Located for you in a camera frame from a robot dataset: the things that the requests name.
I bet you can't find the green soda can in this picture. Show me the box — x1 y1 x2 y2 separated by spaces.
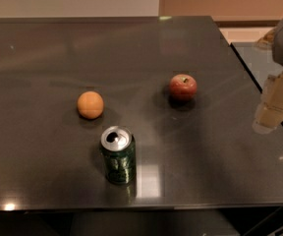
99 126 137 185

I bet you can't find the orange fruit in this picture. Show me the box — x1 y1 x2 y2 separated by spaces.
77 91 104 119

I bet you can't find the red apple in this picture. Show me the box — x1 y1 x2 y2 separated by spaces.
169 74 198 102

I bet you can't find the glass side table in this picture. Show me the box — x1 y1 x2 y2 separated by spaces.
231 42 283 134

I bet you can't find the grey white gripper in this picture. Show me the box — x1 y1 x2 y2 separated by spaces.
253 18 283 135

